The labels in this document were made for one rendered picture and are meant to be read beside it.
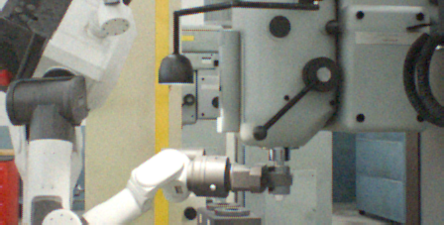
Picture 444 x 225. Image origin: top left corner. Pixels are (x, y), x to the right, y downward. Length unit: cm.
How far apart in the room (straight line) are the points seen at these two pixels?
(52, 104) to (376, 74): 67
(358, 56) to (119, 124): 187
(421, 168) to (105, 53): 78
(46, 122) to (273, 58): 49
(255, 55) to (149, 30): 182
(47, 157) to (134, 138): 169
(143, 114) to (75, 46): 157
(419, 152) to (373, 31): 39
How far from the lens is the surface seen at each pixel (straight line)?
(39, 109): 156
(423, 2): 155
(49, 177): 152
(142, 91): 320
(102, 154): 319
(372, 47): 148
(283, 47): 143
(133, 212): 153
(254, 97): 143
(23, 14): 167
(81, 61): 164
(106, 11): 160
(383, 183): 925
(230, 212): 178
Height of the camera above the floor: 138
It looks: 1 degrees up
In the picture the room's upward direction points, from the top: straight up
